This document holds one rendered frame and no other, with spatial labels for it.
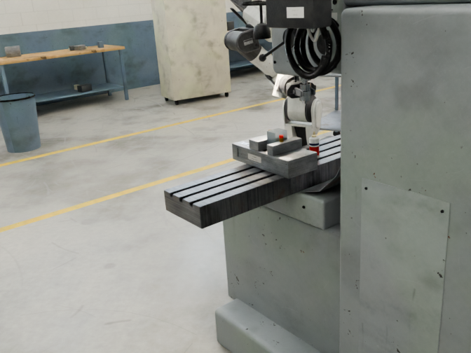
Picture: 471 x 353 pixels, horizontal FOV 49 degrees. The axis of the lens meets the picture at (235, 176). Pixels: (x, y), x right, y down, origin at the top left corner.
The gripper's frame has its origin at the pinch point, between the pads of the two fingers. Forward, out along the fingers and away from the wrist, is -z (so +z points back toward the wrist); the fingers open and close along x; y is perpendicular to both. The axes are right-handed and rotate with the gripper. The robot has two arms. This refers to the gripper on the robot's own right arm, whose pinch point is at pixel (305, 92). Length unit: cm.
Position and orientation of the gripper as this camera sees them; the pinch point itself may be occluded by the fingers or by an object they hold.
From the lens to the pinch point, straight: 211.1
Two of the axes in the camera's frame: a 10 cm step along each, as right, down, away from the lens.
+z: -3.0, -3.2, 9.0
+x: 9.5, -1.6, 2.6
